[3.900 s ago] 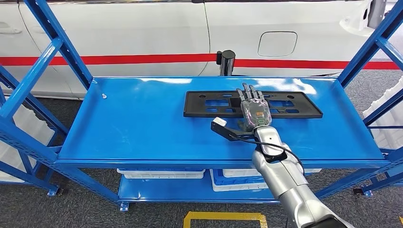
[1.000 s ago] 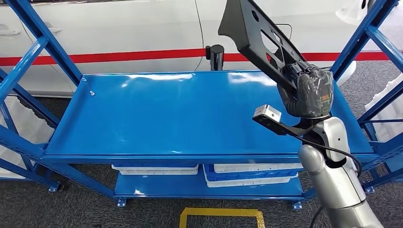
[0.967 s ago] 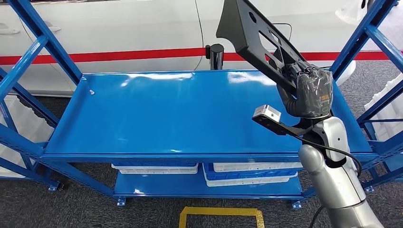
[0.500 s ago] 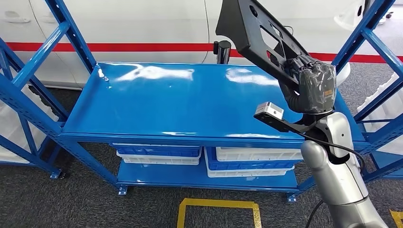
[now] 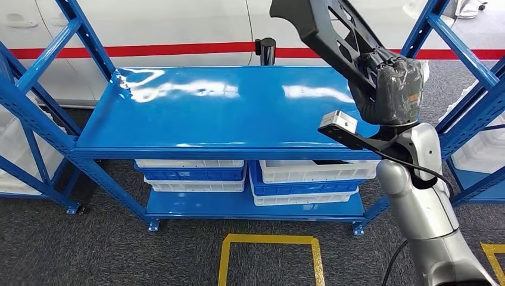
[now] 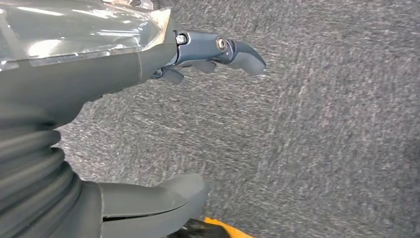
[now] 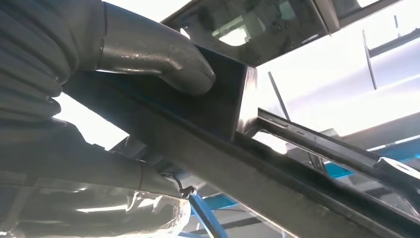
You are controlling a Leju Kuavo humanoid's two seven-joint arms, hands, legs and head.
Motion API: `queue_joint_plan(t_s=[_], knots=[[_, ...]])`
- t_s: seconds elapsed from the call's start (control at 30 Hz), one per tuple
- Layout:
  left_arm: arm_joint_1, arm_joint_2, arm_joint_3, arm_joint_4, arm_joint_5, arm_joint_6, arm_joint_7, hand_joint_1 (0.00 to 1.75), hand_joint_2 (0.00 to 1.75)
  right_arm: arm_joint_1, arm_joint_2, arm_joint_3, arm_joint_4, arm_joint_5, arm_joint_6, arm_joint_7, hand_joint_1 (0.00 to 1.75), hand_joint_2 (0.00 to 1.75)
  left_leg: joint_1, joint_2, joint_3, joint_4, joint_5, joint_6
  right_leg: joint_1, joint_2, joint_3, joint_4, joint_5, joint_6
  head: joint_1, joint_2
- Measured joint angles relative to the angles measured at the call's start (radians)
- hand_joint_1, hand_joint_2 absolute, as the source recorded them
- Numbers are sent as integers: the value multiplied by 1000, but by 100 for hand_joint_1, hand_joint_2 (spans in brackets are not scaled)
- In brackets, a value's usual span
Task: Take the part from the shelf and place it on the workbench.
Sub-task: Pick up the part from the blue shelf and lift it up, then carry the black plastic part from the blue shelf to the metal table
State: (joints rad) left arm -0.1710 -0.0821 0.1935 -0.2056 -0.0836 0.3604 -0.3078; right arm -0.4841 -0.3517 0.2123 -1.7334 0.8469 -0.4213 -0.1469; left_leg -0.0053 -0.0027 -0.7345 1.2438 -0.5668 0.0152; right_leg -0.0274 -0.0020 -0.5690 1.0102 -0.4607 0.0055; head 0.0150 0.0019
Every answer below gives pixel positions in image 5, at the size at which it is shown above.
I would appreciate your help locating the black plastic frame part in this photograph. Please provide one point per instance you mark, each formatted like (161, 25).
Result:
(315, 27)

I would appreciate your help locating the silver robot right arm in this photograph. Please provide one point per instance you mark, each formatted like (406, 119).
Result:
(426, 205)

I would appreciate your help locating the blue metal shelf rack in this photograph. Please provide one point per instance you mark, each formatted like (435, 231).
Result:
(197, 122)
(35, 158)
(473, 185)

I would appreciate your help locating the yellow floor tape square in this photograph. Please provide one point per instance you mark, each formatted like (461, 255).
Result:
(493, 252)
(224, 264)

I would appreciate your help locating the red barrier belt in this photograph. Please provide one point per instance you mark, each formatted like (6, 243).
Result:
(138, 50)

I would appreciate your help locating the translucent white storage crate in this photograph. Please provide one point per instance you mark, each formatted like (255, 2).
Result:
(485, 154)
(12, 158)

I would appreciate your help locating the white chair base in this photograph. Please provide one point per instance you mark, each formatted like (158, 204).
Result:
(469, 8)

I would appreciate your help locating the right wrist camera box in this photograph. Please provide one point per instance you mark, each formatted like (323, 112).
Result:
(338, 121)

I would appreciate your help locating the black chrome stanchion post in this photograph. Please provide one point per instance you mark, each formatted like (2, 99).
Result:
(267, 51)

